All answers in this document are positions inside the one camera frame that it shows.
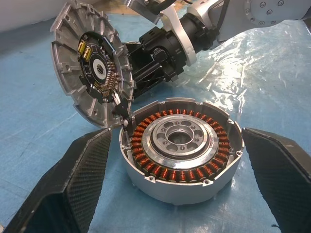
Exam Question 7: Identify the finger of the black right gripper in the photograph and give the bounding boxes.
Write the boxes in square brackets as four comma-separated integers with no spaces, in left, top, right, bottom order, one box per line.
[132,63,171,99]
[125,42,156,66]

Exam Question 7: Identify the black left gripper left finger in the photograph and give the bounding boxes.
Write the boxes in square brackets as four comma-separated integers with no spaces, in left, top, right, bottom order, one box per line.
[0,128,113,233]

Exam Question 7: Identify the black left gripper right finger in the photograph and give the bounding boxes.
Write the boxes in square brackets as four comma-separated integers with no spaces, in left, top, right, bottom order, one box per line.
[241,127,311,233]

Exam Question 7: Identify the silver motor lid circuit board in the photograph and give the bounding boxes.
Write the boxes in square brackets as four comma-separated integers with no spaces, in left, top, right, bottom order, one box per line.
[50,0,135,129]

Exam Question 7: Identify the blue table mat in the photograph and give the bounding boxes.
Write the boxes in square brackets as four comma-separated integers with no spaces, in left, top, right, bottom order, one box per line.
[0,12,311,233]

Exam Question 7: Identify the white backdrop sheet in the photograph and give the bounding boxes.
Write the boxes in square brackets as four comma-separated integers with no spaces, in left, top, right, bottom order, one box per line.
[0,0,128,34]

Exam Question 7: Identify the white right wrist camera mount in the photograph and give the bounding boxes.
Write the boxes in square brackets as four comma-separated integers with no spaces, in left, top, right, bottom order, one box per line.
[155,4,197,67]

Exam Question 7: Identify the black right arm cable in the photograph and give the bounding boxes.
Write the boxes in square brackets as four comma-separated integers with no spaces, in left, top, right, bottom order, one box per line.
[213,0,230,37]

